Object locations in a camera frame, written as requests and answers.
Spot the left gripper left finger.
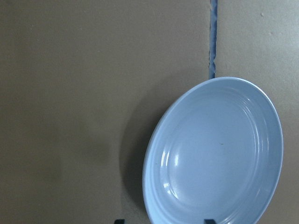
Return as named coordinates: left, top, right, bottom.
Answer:
left=114, top=219, right=125, bottom=224

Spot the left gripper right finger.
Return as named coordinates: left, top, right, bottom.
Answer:
left=204, top=218, right=216, bottom=224

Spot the blue round plate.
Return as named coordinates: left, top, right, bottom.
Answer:
left=142, top=77, right=284, bottom=224

